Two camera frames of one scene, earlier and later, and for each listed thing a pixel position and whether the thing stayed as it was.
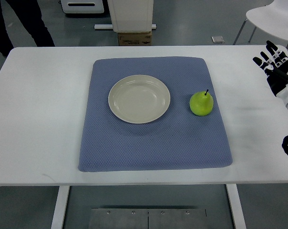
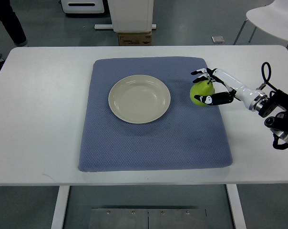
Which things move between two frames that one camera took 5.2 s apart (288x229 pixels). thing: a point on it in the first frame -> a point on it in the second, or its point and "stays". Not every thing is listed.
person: (29, 13) -> (3, 10)
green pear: (201, 103) -> (200, 88)
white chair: (278, 18) stays
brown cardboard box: (135, 38) stays
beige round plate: (138, 99) stays
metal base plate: (148, 218) stays
